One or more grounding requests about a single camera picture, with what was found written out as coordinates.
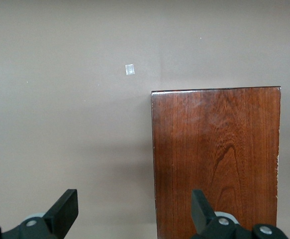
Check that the dark brown wooden cabinet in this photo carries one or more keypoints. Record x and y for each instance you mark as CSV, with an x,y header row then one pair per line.
x,y
217,161

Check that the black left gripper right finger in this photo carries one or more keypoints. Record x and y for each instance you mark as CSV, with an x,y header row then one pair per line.
x,y
204,219

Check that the small clear tape piece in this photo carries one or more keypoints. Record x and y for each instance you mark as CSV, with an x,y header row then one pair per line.
x,y
129,69

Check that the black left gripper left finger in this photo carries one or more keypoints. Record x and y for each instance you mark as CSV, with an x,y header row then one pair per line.
x,y
60,214

